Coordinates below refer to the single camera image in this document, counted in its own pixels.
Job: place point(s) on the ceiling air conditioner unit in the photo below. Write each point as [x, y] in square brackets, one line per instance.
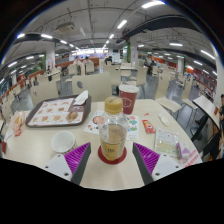
[65, 27]

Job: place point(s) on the colourful sticker sheet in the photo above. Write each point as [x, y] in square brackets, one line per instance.
[133, 128]

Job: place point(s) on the clear plastic packet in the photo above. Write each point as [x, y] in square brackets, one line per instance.
[166, 142]

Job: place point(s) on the ceiling lights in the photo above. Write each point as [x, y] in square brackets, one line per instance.
[153, 4]

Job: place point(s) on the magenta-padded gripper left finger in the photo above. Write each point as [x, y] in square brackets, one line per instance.
[76, 158]

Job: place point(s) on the white paper napkin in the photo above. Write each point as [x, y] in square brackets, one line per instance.
[81, 98]

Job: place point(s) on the beige dining table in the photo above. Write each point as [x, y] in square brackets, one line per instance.
[206, 108]

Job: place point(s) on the small red box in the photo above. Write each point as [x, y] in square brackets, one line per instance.
[3, 146]

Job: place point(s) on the beige chairs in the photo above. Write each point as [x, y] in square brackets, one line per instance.
[93, 85]

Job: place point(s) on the white striped mug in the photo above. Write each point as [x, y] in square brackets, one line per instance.
[63, 141]

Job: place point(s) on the dark food tray with liner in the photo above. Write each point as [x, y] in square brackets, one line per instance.
[50, 113]

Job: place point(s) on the clear bottle with yellow cap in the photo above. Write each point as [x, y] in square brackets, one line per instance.
[113, 133]

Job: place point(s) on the crumpled white tissue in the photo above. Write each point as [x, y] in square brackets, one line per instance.
[163, 119]

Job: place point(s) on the white and pink leaflet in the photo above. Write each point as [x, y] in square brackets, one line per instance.
[192, 159]

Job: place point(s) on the clear plastic bag with food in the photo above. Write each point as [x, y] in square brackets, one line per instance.
[16, 121]

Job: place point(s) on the flat round red coaster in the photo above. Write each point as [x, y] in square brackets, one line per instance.
[101, 158]

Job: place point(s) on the red sauce packet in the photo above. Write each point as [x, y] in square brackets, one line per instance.
[148, 126]

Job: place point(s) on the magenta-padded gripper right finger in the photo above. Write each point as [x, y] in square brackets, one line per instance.
[147, 158]

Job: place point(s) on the person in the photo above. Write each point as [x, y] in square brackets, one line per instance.
[87, 60]
[220, 133]
[108, 60]
[77, 61]

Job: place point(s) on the red paper cup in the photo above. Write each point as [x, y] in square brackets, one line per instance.
[128, 100]

